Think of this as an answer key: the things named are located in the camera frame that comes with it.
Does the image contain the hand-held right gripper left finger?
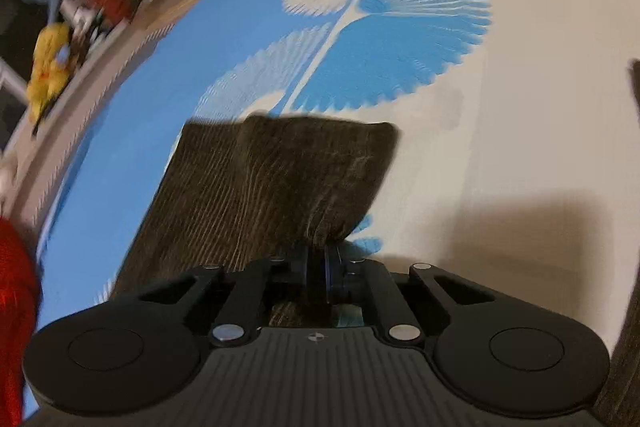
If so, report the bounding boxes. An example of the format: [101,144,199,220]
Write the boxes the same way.
[134,251,327,349]

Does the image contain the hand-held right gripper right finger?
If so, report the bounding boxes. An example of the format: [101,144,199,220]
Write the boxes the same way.
[324,247,507,349]

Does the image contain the brown corduroy pants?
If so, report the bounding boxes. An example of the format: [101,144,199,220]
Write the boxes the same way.
[110,114,640,427]

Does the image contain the blue white printed bed sheet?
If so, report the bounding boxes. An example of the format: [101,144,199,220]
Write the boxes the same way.
[35,0,640,423]

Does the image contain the red knitted blanket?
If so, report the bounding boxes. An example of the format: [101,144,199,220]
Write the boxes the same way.
[0,216,42,424]

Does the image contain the white window sill shelf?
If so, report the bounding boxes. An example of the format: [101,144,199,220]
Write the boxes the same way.
[0,0,168,158]

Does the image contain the yellow plush toy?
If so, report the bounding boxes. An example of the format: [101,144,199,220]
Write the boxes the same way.
[27,22,73,120]

